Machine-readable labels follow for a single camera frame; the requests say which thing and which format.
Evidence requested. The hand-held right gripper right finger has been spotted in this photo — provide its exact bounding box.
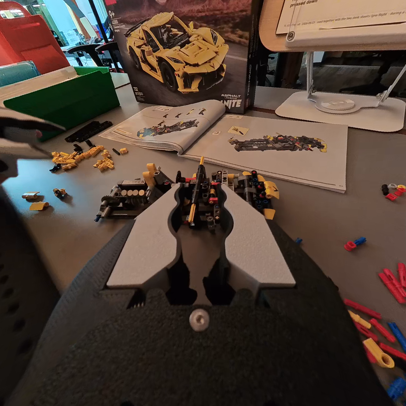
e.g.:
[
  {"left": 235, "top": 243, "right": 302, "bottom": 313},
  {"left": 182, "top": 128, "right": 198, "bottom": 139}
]
[{"left": 220, "top": 183, "right": 296, "bottom": 295}]

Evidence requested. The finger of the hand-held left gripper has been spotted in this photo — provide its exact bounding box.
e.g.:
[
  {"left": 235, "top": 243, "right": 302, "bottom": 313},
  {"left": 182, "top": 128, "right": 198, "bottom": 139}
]
[
  {"left": 0, "top": 106, "right": 66, "bottom": 135},
  {"left": 0, "top": 137, "right": 53, "bottom": 160}
]

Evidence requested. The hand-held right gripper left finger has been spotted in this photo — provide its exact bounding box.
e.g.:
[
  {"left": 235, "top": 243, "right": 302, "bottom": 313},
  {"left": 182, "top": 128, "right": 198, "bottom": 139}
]
[{"left": 106, "top": 183, "right": 183, "bottom": 289}]

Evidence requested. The black yellow lego car chassis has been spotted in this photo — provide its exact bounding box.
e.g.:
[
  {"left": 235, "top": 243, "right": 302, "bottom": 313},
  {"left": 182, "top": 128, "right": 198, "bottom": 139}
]
[{"left": 94, "top": 156, "right": 280, "bottom": 235}]

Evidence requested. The pile of coloured lego pins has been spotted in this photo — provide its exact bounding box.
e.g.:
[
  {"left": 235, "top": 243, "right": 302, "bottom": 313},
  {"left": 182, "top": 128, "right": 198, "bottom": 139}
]
[{"left": 294, "top": 236, "right": 406, "bottom": 402}]

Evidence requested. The pile of yellow lego pieces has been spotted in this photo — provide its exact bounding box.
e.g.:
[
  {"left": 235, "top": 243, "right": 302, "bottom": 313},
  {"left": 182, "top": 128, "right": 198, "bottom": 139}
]
[{"left": 49, "top": 144, "right": 129, "bottom": 173}]

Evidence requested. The black lego beam stack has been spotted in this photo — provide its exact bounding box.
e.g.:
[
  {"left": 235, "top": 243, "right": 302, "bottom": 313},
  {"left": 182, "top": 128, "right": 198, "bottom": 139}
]
[{"left": 65, "top": 121, "right": 113, "bottom": 143}]

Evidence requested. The cluster of small lego bushes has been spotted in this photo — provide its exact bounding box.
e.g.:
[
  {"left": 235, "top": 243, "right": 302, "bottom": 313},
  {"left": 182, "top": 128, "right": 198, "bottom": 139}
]
[{"left": 381, "top": 183, "right": 406, "bottom": 201}]

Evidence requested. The lego set box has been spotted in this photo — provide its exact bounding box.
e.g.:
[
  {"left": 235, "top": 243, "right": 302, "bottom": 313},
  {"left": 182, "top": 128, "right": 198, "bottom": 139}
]
[{"left": 108, "top": 0, "right": 264, "bottom": 114}]

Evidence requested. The green plastic bin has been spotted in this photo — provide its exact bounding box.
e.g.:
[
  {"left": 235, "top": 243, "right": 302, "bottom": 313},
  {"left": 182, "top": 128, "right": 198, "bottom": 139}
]
[{"left": 3, "top": 67, "right": 120, "bottom": 141}]

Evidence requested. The teal padded seat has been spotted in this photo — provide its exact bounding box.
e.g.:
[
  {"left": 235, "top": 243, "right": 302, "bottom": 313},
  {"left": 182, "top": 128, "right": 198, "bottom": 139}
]
[{"left": 0, "top": 60, "right": 42, "bottom": 88}]

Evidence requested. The red armchair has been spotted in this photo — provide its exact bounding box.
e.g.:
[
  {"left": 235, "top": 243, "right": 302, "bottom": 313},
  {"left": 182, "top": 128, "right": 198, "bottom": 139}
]
[{"left": 0, "top": 0, "right": 70, "bottom": 75}]

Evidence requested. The open instruction booklet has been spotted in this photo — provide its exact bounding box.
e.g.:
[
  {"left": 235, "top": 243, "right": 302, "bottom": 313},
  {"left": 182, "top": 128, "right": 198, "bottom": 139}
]
[{"left": 99, "top": 100, "right": 348, "bottom": 193}]

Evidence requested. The black pole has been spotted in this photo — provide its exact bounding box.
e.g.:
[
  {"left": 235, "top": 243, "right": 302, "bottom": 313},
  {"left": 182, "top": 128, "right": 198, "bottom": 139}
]
[{"left": 89, "top": 0, "right": 108, "bottom": 43}]

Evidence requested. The white wooden document stand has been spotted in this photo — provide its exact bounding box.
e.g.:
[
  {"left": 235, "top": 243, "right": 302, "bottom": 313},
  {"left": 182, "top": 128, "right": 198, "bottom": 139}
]
[{"left": 258, "top": 0, "right": 406, "bottom": 132}]

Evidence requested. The printed instruction sheet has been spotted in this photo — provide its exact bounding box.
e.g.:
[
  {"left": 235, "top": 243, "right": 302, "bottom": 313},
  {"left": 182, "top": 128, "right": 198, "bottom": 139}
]
[{"left": 275, "top": 0, "right": 406, "bottom": 35}]

